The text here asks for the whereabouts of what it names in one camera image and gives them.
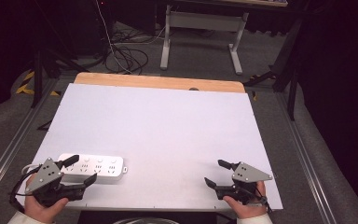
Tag white table cover board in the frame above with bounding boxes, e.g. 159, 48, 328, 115
16, 82, 284, 213

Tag black metal stand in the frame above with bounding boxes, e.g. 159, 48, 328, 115
31, 0, 90, 109
242, 17, 304, 121

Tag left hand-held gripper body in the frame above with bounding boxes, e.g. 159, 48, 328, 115
24, 157, 86, 208

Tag person's right hand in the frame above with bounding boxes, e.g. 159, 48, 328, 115
223, 180, 269, 220

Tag yellow black floor tape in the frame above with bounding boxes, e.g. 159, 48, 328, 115
15, 70, 61, 97

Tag aluminium floor rail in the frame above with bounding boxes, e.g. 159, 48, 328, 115
0, 77, 60, 202
274, 92, 335, 224

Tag black floor cables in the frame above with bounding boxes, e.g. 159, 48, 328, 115
103, 29, 169, 76

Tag white floor cable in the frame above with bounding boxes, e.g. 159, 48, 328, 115
95, 0, 135, 75

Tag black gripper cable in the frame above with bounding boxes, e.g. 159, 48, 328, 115
8, 169, 41, 215

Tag white power strip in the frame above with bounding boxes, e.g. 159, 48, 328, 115
58, 152, 129, 185

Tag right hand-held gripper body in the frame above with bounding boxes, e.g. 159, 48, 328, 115
215, 161, 274, 205

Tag person's left hand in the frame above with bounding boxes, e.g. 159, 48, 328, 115
23, 192, 70, 224

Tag white metal desk frame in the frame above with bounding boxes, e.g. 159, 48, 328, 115
159, 0, 289, 76

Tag white power strip cable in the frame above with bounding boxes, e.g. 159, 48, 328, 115
21, 163, 42, 175

